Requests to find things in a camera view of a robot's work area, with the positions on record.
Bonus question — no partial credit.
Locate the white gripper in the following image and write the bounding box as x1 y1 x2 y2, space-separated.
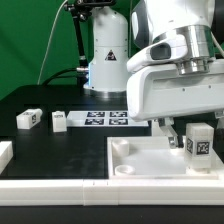
127 59 224 149

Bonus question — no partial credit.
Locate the white square tabletop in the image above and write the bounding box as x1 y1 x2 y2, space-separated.
107 136 224 180

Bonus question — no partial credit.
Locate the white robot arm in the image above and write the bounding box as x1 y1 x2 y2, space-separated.
84 0 224 121

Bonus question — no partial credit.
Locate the white obstacle fence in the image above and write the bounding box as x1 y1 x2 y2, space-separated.
0 139 224 207

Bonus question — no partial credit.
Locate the white marker base plate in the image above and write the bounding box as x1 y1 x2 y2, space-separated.
67 111 148 127

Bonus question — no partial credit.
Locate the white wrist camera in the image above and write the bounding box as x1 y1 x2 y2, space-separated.
127 34 188 73

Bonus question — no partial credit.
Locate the black cable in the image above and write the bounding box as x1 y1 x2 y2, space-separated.
42 67 88 87

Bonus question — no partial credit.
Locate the black camera stand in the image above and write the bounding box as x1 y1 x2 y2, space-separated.
64 0 117 73

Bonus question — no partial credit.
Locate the white cable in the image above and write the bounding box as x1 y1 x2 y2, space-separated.
36 0 69 86

